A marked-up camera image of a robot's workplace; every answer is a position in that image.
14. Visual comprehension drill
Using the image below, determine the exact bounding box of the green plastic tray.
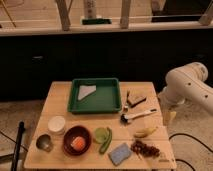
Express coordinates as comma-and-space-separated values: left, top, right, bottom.
67, 78, 122, 114

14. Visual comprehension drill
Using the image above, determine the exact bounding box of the black pole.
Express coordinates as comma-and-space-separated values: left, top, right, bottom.
10, 121, 25, 171

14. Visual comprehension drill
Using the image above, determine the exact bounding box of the dark red bowl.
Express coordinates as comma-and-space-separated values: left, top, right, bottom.
63, 125, 91, 156

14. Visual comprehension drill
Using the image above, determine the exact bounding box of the green lime slice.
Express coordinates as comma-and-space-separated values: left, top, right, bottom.
94, 127, 109, 144

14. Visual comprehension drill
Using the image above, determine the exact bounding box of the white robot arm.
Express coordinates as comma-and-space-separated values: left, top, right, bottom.
158, 62, 213, 126

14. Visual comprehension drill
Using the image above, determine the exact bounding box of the small fork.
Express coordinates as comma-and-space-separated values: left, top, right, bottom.
123, 90, 130, 111

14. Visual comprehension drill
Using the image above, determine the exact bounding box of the wooden table board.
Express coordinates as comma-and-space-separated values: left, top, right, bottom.
24, 82, 177, 170

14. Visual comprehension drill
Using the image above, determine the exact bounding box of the orange carrot piece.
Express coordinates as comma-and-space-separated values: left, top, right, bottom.
71, 136, 86, 151

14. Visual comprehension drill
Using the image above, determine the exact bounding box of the white round container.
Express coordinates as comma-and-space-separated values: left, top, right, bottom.
48, 116, 65, 135

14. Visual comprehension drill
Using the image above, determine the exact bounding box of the blue sponge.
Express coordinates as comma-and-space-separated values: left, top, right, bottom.
108, 143, 132, 166

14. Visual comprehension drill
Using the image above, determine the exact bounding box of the small metal cup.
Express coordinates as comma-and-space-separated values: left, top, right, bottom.
36, 134, 53, 152

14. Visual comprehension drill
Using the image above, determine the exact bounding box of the bunch of dark grapes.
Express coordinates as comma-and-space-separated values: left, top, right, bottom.
131, 140, 160, 157

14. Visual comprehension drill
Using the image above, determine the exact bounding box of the green cucumber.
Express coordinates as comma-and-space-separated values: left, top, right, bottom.
99, 128, 112, 154

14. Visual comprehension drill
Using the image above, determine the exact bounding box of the yellow banana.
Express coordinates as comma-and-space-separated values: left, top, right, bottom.
134, 127, 157, 138

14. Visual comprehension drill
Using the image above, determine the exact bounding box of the white handled dish brush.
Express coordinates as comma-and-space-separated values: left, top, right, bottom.
120, 109, 156, 124

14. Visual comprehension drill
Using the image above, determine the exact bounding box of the green box on shelf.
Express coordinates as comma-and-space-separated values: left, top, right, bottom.
82, 18, 112, 25

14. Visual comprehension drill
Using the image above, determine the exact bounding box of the black cable on floor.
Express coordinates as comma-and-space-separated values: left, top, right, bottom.
168, 132, 213, 171

